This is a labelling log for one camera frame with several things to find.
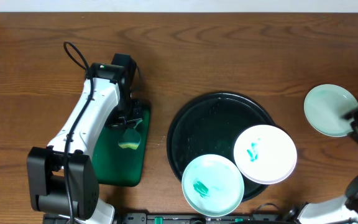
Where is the green yellow sponge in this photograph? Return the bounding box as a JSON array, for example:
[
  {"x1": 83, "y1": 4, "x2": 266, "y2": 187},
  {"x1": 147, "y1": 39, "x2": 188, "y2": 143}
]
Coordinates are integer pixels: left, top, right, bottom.
[{"x1": 118, "y1": 119, "x2": 142, "y2": 150}]

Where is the mint green plate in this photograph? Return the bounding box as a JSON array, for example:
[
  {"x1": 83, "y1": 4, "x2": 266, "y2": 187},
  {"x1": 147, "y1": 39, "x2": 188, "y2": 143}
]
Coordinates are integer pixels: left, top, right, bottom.
[
  {"x1": 303, "y1": 84, "x2": 358, "y2": 138},
  {"x1": 181, "y1": 154, "x2": 245, "y2": 217}
]

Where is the white plate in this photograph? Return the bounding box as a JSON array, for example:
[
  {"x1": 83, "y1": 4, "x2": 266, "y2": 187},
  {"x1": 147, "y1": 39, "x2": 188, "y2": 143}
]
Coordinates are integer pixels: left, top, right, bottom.
[{"x1": 233, "y1": 124, "x2": 297, "y2": 185}]

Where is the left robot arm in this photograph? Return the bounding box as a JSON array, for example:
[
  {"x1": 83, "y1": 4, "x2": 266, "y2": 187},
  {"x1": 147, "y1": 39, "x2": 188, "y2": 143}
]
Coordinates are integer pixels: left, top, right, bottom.
[{"x1": 27, "y1": 60, "x2": 142, "y2": 223}]

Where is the green rectangular tray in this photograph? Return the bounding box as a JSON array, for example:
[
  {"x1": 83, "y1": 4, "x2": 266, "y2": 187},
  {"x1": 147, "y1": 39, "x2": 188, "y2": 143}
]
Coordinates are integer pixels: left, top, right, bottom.
[{"x1": 92, "y1": 101, "x2": 151, "y2": 187}]

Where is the black round tray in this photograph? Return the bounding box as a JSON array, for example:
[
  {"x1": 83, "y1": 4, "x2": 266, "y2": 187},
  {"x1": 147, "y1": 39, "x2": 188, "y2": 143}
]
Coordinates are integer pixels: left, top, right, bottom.
[{"x1": 166, "y1": 91, "x2": 276, "y2": 203}]

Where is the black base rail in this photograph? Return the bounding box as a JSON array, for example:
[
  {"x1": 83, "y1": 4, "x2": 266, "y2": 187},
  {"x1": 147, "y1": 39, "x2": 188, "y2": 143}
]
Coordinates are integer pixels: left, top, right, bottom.
[{"x1": 112, "y1": 213, "x2": 294, "y2": 224}]

